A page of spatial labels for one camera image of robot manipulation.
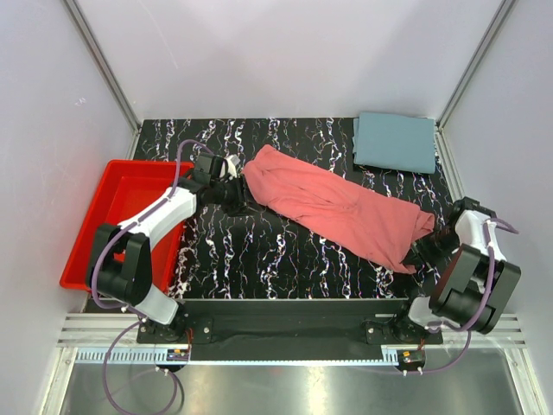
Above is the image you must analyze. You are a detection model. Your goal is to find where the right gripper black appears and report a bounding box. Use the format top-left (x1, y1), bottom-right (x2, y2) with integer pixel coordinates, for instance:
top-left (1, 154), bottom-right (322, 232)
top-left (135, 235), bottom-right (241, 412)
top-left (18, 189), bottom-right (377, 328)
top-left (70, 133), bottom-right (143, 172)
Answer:
top-left (399, 227), bottom-right (460, 269)

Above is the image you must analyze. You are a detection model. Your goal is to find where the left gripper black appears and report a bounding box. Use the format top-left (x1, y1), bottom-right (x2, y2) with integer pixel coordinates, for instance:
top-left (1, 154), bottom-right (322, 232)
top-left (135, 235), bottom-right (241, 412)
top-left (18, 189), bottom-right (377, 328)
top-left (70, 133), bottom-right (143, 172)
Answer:
top-left (210, 175), bottom-right (262, 217)

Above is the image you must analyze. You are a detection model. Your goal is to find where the pink t shirt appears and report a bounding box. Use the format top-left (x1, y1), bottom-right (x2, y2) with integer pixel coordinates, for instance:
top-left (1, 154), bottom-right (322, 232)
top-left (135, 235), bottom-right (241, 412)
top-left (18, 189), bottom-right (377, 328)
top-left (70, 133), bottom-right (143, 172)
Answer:
top-left (243, 145), bottom-right (435, 274)

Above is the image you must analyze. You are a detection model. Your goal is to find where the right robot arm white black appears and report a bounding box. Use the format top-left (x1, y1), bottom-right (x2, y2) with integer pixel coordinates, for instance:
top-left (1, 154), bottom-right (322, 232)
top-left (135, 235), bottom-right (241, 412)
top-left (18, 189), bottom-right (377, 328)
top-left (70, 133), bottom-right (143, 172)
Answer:
top-left (390, 196), bottom-right (522, 343)

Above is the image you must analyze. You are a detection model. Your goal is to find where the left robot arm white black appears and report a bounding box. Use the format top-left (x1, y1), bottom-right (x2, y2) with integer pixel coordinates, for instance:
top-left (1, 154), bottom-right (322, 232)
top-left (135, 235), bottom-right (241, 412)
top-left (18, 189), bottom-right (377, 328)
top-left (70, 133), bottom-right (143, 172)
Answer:
top-left (86, 152), bottom-right (255, 342)

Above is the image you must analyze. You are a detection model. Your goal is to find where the red plastic bin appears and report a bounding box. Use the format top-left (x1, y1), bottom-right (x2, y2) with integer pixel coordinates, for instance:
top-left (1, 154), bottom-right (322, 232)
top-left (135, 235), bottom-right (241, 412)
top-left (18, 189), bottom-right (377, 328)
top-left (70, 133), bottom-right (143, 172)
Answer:
top-left (60, 160), bottom-right (185, 293)

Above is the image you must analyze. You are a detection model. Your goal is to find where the folded blue t shirt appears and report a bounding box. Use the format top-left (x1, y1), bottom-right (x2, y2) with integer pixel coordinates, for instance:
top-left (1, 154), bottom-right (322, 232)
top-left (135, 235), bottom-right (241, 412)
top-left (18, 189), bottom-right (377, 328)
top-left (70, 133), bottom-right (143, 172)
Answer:
top-left (353, 112), bottom-right (435, 174)

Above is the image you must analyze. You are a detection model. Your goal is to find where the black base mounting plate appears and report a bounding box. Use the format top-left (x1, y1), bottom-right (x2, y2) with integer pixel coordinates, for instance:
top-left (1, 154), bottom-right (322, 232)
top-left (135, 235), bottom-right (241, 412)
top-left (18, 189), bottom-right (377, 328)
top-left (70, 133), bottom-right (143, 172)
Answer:
top-left (137, 299), bottom-right (442, 357)

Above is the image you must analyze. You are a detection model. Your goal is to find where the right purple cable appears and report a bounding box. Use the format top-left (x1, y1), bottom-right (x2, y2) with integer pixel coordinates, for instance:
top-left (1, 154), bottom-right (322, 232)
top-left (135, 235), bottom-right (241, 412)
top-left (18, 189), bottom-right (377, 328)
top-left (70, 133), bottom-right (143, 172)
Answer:
top-left (353, 215), bottom-right (522, 375)

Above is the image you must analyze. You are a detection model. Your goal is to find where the right aluminium frame post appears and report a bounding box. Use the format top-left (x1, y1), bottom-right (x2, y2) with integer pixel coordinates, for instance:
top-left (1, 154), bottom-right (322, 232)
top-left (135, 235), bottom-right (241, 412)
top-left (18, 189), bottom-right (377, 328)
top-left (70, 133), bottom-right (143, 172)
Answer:
top-left (435, 0), bottom-right (518, 130)

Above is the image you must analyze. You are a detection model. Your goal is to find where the aluminium frame post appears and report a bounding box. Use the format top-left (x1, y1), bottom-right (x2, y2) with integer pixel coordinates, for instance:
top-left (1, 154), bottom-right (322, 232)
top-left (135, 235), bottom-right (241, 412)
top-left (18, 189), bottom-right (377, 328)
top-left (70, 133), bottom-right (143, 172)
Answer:
top-left (61, 0), bottom-right (142, 132)
top-left (435, 0), bottom-right (518, 130)

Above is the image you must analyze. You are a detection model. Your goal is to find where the white slotted cable duct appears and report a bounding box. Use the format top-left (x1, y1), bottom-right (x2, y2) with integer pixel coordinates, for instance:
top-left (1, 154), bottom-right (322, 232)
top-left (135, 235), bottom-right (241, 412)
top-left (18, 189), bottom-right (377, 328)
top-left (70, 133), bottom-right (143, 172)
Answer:
top-left (76, 347), bottom-right (427, 367)

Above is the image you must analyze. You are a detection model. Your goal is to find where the left aluminium frame post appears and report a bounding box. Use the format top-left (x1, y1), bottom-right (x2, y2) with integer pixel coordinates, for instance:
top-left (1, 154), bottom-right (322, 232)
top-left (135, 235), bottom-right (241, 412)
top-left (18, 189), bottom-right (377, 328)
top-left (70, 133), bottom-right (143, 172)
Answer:
top-left (61, 0), bottom-right (142, 132)

